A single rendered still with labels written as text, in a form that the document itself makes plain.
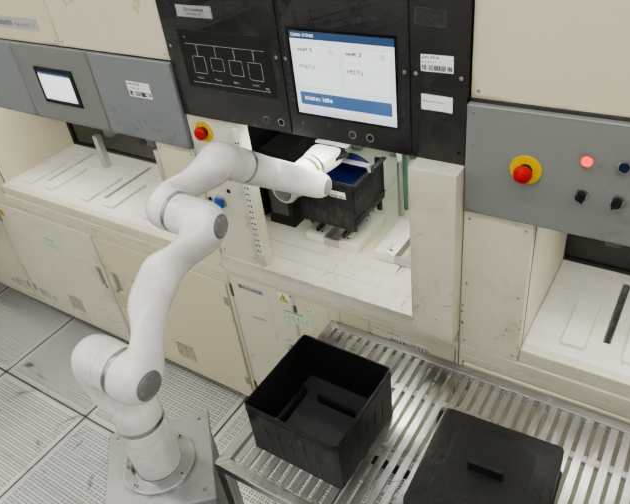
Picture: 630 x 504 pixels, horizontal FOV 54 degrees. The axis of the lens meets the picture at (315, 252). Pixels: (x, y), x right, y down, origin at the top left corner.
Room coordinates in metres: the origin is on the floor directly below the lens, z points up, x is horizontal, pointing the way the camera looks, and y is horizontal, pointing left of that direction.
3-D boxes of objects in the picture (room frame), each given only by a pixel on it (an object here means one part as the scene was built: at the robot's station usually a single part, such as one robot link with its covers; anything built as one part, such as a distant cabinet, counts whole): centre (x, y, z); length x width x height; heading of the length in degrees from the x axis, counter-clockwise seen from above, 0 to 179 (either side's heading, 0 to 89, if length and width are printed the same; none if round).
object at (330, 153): (1.71, -0.06, 1.21); 0.11 x 0.10 x 0.07; 143
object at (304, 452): (1.05, 0.04, 0.85); 0.28 x 0.28 x 0.17; 52
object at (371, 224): (1.79, -0.12, 0.89); 0.22 x 0.21 x 0.04; 143
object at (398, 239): (1.63, -0.34, 0.89); 0.22 x 0.21 x 0.04; 143
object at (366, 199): (1.79, -0.12, 1.08); 0.24 x 0.20 x 0.32; 53
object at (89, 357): (1.03, 0.51, 1.07); 0.19 x 0.12 x 0.24; 52
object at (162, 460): (1.01, 0.49, 0.85); 0.19 x 0.19 x 0.18
